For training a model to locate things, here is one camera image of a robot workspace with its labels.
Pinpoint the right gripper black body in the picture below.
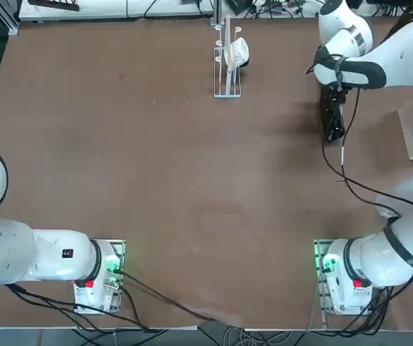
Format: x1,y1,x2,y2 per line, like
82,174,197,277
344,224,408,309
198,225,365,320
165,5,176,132
327,84,348,106

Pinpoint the black sloped-shoulder wine bottle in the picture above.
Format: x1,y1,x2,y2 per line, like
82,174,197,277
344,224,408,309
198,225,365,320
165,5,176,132
319,84,347,144

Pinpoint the clear plastic bottle blue cap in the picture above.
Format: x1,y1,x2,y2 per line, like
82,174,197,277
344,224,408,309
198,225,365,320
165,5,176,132
374,174,413,219

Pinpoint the white ceramic cup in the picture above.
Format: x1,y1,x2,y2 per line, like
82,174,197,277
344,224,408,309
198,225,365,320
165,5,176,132
223,37,251,69

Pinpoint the clear cup rack wooden rod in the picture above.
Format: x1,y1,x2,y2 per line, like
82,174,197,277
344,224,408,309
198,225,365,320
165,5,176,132
212,16,245,99

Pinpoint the aluminium upright profile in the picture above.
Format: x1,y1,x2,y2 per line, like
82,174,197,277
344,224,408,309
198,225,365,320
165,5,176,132
210,0,225,30

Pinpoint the black ribbed power adapter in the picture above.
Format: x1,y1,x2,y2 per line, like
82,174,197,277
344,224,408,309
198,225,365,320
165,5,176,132
28,0,81,12

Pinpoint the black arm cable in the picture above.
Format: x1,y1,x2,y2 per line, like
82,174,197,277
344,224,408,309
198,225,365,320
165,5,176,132
305,53,413,208

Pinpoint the black base cable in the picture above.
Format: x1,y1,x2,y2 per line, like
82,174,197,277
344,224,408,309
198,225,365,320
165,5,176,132
119,270,216,321

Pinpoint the aluminium corner post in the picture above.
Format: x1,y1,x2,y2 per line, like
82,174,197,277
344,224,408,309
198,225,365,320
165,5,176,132
0,0,20,36

